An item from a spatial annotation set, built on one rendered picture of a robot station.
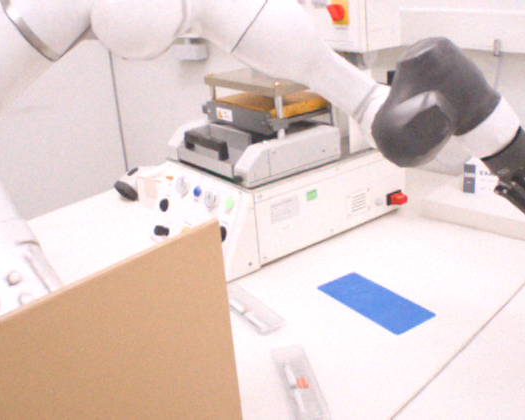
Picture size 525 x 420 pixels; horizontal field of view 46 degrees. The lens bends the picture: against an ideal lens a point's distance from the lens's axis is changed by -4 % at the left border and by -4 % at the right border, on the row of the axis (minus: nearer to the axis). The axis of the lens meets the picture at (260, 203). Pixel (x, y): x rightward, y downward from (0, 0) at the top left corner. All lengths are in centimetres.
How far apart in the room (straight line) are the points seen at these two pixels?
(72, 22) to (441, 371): 73
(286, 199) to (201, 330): 60
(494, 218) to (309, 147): 45
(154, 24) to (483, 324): 74
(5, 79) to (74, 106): 198
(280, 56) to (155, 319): 36
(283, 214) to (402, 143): 53
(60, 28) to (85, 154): 207
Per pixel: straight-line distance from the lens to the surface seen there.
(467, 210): 151
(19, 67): 86
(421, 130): 86
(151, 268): 70
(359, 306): 120
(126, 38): 77
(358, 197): 148
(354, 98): 96
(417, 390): 100
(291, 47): 83
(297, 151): 133
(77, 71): 284
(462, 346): 110
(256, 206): 129
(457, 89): 88
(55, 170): 283
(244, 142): 137
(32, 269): 80
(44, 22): 84
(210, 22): 82
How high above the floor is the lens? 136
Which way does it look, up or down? 21 degrees down
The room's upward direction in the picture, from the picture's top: 5 degrees counter-clockwise
